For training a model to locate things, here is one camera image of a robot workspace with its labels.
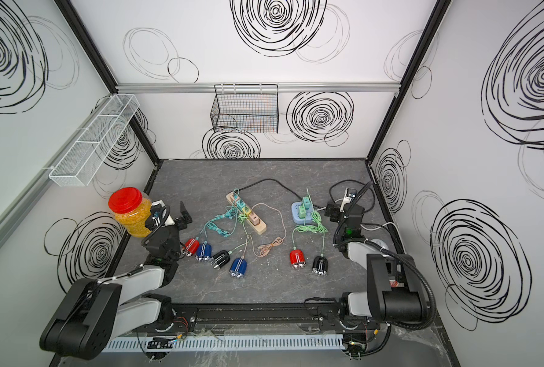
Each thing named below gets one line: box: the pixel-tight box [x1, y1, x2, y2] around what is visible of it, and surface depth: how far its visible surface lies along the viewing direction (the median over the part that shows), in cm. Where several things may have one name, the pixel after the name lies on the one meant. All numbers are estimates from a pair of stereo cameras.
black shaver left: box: [210, 250, 231, 270], surface depth 86 cm
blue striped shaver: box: [229, 256, 249, 279], surface depth 84 cm
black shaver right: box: [310, 253, 329, 277], surface depth 84 cm
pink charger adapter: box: [249, 211, 260, 225], surface depth 93 cm
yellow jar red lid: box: [108, 186, 153, 238], surface depth 86 cm
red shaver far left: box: [184, 237, 200, 257], surface depth 89 cm
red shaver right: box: [289, 249, 306, 270], surface depth 86 cm
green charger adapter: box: [302, 195, 311, 210], surface depth 98 cm
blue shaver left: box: [195, 240, 212, 261], surface depth 88 cm
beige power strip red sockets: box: [225, 191, 268, 235], surface depth 95 cm
